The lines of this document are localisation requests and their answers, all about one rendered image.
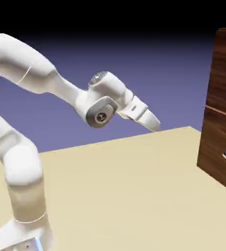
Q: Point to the dark wood cabinet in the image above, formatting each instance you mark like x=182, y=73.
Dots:
x=220, y=117

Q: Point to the dark wood drawer front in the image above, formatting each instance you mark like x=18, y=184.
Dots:
x=223, y=68
x=214, y=145

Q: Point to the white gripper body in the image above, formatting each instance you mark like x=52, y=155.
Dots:
x=148, y=119

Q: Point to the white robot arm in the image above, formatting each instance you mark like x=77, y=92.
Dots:
x=26, y=64

